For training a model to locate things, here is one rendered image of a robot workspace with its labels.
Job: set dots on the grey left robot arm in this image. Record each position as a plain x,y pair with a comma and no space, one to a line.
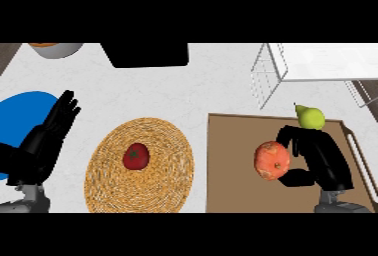
27,199

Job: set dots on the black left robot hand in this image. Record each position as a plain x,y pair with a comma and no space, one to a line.
42,143

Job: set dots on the blue plate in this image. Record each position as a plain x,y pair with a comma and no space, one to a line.
20,116

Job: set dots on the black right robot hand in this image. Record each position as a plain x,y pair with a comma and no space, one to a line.
323,156

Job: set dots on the green pear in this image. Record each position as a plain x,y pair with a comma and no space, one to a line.
311,117

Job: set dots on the black appliance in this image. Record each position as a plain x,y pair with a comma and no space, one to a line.
147,54

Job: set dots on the brown wooden tray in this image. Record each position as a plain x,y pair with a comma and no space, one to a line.
237,173

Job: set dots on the red tomato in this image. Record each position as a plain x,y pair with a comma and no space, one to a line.
137,156

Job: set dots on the round woven wicker placemat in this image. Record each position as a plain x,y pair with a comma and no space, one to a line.
140,165

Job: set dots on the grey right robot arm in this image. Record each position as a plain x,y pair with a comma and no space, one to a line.
340,202

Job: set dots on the grey bowl with orange contents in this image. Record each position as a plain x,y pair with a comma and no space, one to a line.
55,49

